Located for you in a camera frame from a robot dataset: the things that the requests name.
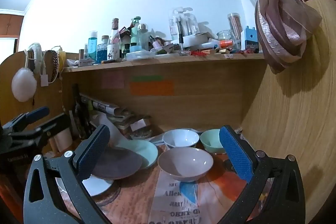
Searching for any white powder puff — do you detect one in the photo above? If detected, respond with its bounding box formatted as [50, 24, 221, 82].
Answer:
[11, 67, 38, 103]

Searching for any white box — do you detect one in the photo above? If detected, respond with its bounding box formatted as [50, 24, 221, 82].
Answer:
[182, 33, 210, 47]

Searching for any pile of small cosmetics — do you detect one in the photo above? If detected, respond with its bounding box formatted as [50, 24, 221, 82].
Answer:
[148, 35, 181, 55]

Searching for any clear jar of sticks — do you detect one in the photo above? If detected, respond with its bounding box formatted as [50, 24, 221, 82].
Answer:
[227, 13, 242, 42]

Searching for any silver cap clear bottle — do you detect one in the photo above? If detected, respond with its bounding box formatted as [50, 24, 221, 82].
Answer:
[137, 24, 149, 51]

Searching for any glass jar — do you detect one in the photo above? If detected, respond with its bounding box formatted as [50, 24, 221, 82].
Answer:
[217, 30, 238, 50]

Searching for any white bowl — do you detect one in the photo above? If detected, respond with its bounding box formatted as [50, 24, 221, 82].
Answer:
[162, 129, 200, 149]

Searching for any clear plastic box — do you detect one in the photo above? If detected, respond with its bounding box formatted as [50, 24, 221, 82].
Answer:
[126, 50, 156, 61]

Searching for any white tube with orange cap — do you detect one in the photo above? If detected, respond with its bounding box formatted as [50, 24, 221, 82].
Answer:
[202, 39, 234, 48]

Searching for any green plate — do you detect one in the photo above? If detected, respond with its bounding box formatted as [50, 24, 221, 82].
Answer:
[115, 139, 159, 170]

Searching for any small cardboard box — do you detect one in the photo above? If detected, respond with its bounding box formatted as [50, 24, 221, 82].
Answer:
[130, 118, 151, 132]

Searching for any stack of books and newspapers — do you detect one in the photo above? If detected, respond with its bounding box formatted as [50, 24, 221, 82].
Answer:
[79, 93, 137, 135]

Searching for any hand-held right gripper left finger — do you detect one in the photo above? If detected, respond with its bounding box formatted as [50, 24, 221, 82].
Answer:
[23, 124, 111, 224]

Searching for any blue pencil sharpener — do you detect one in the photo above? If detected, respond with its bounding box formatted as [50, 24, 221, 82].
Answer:
[241, 27, 259, 53]

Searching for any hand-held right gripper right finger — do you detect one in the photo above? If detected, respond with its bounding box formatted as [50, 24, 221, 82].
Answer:
[218, 125, 305, 224]

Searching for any white fluffy headband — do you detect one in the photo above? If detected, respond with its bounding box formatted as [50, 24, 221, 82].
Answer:
[24, 42, 45, 75]

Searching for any patterned headband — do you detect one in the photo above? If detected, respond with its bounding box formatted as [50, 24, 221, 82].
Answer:
[43, 49, 59, 84]

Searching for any white plate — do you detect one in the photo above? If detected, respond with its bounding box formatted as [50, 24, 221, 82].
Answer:
[81, 174, 115, 197]

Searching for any long white paper sheet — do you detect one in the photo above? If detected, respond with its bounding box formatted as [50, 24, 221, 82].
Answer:
[92, 111, 168, 147]

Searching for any beige roll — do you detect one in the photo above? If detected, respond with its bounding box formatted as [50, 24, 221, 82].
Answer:
[54, 131, 74, 151]

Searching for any small bowl of glass marbles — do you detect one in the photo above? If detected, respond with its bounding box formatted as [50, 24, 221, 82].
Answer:
[130, 128, 153, 140]

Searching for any orange sticky note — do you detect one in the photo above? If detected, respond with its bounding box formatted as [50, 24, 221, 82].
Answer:
[130, 80, 175, 96]

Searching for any brown plate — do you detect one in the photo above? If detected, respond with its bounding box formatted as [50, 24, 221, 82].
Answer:
[91, 147, 143, 180]

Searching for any pink bowl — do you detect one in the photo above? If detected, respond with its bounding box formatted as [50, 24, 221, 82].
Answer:
[157, 147, 214, 183]

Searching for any pink knotted curtain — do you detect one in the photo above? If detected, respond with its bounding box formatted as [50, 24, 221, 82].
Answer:
[197, 0, 323, 75]

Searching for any wooden wall cabinet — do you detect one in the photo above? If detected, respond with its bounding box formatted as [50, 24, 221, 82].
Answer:
[0, 10, 24, 37]

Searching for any dark glass bottle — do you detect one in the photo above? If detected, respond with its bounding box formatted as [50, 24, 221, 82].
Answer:
[71, 84, 91, 139]

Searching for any tall blue liquid bottle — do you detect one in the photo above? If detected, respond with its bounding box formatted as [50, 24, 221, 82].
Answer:
[88, 30, 98, 60]

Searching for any clear pump bottle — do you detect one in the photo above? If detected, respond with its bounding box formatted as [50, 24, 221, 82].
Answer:
[184, 7, 200, 35]
[169, 7, 184, 41]

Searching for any green bowl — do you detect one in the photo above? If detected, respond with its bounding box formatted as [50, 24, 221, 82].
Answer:
[200, 129, 226, 155]

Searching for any green pump bottle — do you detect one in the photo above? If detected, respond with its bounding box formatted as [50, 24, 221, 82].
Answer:
[130, 16, 142, 47]

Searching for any newspaper print tablecloth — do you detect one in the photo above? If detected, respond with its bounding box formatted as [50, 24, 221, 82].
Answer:
[42, 132, 276, 224]

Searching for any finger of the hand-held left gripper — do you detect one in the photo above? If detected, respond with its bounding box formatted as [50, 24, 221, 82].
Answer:
[8, 113, 73, 151]
[1, 106, 50, 135]

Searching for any green sticky note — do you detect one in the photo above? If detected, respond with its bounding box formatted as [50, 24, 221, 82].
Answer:
[132, 75, 164, 81]

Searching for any white label liquor bottle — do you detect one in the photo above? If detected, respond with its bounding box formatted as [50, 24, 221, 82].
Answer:
[107, 18, 122, 60]

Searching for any pink sticky note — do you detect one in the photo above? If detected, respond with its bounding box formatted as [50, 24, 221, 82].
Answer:
[102, 73, 124, 89]

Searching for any short blue bottle with cork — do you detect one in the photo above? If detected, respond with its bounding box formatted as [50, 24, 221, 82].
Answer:
[97, 35, 109, 64]

